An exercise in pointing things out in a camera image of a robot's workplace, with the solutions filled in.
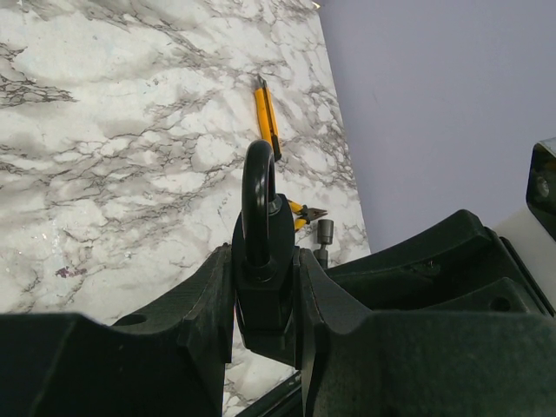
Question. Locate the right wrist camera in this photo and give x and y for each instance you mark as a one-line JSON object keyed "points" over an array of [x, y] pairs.
{"points": [[541, 186]]}

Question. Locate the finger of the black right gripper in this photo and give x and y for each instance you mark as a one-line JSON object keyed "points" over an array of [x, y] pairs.
{"points": [[440, 268]]}

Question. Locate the black T-handle socket wrench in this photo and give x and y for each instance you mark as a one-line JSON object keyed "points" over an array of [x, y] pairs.
{"points": [[325, 237]]}

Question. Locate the black Kaijing padlock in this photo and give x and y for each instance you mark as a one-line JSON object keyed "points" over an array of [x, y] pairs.
{"points": [[263, 251]]}

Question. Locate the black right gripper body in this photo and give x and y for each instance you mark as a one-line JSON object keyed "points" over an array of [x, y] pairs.
{"points": [[521, 278]]}

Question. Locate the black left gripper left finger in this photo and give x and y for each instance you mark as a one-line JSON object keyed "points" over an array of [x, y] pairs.
{"points": [[165, 359]]}

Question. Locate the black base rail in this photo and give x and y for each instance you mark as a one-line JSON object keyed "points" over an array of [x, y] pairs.
{"points": [[282, 401]]}

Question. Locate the yellow black pliers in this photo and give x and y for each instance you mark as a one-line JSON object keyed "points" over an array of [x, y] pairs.
{"points": [[304, 215]]}

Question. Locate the yellow utility knife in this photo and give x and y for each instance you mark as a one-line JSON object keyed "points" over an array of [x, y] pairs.
{"points": [[266, 116]]}

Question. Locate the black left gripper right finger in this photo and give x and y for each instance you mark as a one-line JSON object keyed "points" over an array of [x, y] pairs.
{"points": [[358, 362]]}

